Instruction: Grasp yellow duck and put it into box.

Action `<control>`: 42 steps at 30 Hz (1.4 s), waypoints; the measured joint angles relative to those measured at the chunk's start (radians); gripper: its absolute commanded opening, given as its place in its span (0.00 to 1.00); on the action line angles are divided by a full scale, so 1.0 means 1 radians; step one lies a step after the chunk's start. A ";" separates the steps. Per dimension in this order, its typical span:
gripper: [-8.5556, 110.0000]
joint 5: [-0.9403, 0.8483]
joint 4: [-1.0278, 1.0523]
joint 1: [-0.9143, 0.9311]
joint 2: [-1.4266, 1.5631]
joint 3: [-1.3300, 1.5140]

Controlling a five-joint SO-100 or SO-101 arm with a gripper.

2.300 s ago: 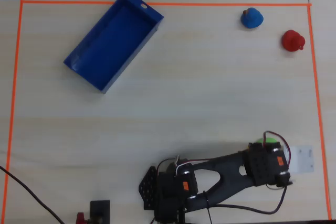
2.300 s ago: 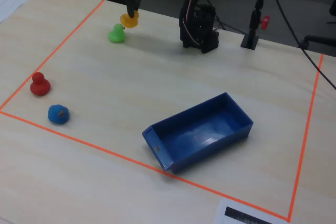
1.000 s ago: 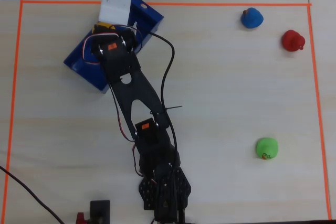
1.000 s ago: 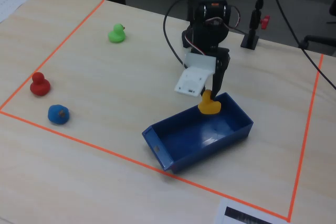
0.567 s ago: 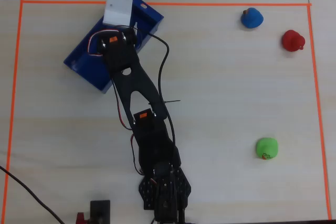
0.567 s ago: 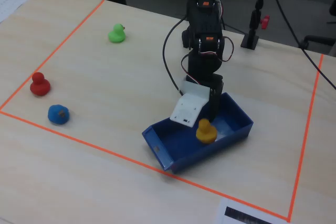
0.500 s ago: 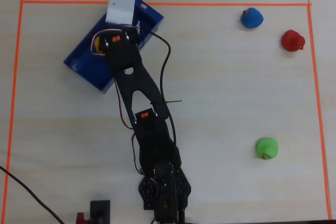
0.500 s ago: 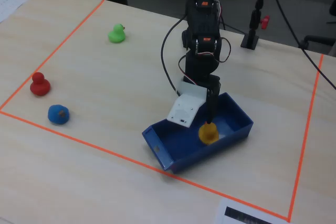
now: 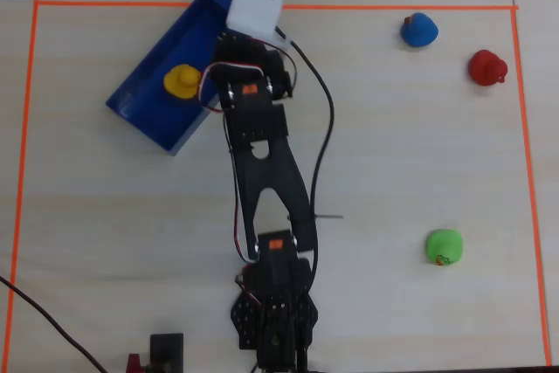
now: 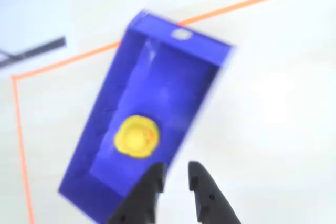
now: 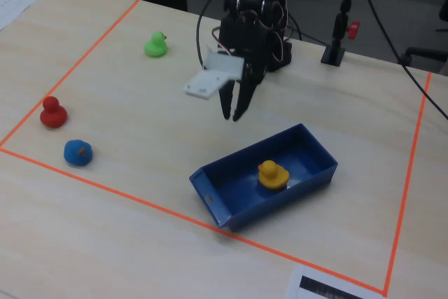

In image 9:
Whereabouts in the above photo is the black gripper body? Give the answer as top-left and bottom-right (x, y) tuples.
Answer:
(212, 30), (295, 101)

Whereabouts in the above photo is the yellow rubber duck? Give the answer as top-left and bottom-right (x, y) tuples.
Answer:
(163, 64), (204, 102)

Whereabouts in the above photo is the blue plastic box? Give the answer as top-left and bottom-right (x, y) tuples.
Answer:
(105, 0), (235, 158)

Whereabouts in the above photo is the blue rubber duck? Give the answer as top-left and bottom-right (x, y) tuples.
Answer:
(400, 11), (440, 48)

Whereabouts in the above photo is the red rubber duck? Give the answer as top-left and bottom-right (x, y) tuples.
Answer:
(468, 49), (509, 87)

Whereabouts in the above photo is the green rubber duck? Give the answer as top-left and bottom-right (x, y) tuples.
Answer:
(424, 228), (465, 267)

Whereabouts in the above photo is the black table clamp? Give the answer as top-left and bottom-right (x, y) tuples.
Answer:
(148, 332), (185, 373)

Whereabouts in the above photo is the red white servo wire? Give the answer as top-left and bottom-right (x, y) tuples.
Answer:
(221, 110), (263, 266)
(197, 38), (299, 117)

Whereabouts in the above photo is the thick black camera cable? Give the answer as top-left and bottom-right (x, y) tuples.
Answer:
(273, 26), (336, 269)

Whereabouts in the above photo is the red clamp handle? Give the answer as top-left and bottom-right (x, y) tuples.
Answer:
(126, 352), (146, 373)

